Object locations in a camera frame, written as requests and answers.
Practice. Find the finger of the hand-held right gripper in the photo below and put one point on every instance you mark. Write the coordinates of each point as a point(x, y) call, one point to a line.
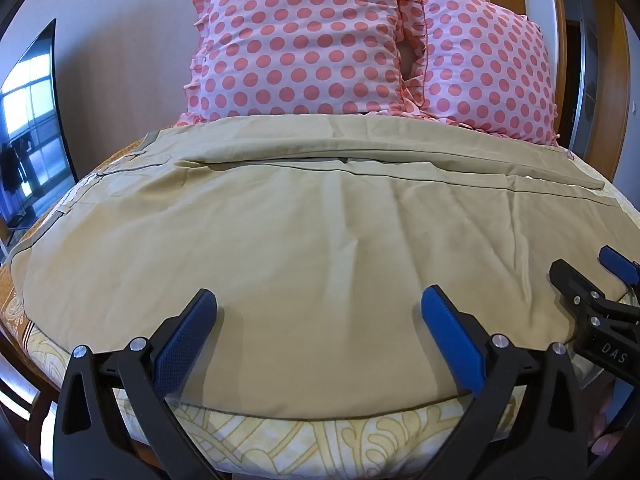
point(620, 264)
point(570, 280)

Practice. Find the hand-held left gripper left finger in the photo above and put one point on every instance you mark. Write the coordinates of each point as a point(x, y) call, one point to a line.
point(184, 340)

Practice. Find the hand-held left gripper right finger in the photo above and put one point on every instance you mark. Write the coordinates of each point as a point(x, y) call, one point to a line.
point(452, 340)

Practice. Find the olive-tan blanket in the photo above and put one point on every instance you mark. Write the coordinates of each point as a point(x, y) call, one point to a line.
point(310, 240)

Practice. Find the person's right hand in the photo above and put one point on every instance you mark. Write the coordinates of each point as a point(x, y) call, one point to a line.
point(606, 422)

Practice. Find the wooden door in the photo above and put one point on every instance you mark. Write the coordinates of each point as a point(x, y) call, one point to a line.
point(617, 100)

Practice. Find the yellow patterned bed sheet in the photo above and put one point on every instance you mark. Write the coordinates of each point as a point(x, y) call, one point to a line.
point(320, 440)

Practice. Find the pink polka dot pillow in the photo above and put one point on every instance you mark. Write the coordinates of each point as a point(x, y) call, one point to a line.
point(295, 40)
point(485, 65)

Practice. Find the black flat screen television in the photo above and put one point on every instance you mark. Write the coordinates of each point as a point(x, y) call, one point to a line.
point(30, 130)

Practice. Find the wooden headboard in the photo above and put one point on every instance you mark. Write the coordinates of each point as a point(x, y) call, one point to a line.
point(542, 5)

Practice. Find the dark wooden bed frame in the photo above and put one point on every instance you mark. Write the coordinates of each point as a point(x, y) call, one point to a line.
point(25, 400)

